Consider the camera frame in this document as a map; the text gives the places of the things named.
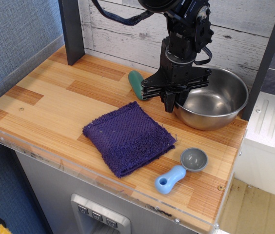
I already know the blue grey measuring scoop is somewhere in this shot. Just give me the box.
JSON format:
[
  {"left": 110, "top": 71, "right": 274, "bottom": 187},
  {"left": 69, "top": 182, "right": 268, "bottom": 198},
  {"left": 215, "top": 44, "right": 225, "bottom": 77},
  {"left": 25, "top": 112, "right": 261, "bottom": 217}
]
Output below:
[{"left": 155, "top": 148, "right": 209, "bottom": 195}]

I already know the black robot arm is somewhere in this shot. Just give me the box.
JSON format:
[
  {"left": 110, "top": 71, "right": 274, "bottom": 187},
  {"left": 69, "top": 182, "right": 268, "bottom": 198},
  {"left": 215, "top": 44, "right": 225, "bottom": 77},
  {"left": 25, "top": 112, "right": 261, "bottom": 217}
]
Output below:
[{"left": 139, "top": 0, "right": 214, "bottom": 113}]

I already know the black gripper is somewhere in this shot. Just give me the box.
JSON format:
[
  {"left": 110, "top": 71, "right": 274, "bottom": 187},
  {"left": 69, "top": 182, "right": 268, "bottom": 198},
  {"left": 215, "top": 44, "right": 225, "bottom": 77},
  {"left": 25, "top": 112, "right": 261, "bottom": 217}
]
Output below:
[{"left": 140, "top": 55, "right": 212, "bottom": 113}]

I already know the silver dispenser button panel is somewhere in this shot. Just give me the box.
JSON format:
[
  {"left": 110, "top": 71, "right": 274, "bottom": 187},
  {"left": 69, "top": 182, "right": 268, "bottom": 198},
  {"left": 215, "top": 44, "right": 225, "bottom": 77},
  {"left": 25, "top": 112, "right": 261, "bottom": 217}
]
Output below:
[{"left": 71, "top": 194, "right": 131, "bottom": 234}]

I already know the dark grey right post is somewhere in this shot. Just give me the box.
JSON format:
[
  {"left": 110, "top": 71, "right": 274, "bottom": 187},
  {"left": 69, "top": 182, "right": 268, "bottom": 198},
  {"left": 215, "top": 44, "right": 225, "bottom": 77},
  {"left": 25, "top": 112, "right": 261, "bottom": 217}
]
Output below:
[{"left": 241, "top": 24, "right": 275, "bottom": 121}]

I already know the white ribbed appliance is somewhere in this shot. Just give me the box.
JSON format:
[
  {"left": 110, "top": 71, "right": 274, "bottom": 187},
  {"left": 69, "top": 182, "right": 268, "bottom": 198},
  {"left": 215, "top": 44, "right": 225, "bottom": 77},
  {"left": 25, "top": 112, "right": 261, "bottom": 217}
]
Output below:
[{"left": 235, "top": 92, "right": 275, "bottom": 195}]

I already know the purple folded towel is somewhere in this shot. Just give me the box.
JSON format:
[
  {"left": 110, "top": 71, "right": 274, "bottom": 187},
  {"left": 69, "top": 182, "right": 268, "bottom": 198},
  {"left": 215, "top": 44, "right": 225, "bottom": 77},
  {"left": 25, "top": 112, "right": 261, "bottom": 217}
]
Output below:
[{"left": 83, "top": 101, "right": 176, "bottom": 178}]

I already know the metal bowl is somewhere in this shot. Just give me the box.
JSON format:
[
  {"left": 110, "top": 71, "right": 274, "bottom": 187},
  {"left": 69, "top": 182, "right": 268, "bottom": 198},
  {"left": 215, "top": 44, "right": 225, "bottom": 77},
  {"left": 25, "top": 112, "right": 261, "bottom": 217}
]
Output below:
[{"left": 174, "top": 67, "right": 249, "bottom": 131}]

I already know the dark grey left post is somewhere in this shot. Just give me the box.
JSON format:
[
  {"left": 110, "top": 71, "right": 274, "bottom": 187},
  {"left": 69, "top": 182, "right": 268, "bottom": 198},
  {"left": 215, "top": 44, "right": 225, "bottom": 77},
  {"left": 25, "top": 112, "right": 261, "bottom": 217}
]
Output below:
[{"left": 58, "top": 0, "right": 85, "bottom": 65}]

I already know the black braided cable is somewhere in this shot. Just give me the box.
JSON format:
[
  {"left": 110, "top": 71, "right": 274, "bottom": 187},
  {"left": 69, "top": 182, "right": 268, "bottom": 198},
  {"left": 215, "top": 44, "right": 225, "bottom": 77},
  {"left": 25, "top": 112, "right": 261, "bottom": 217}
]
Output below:
[{"left": 90, "top": 0, "right": 155, "bottom": 26}]

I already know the dark grey post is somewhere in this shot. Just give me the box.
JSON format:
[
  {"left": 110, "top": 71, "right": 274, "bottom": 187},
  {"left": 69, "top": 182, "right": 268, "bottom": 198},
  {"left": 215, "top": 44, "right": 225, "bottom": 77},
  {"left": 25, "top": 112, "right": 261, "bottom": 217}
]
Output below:
[
  {"left": 58, "top": 0, "right": 85, "bottom": 65},
  {"left": 241, "top": 24, "right": 275, "bottom": 121}
]

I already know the green oval toy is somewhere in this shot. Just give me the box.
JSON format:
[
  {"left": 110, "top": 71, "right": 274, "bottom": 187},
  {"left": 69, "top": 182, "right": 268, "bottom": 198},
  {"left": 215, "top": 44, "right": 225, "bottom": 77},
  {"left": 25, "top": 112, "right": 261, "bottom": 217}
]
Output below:
[{"left": 128, "top": 70, "right": 148, "bottom": 100}]

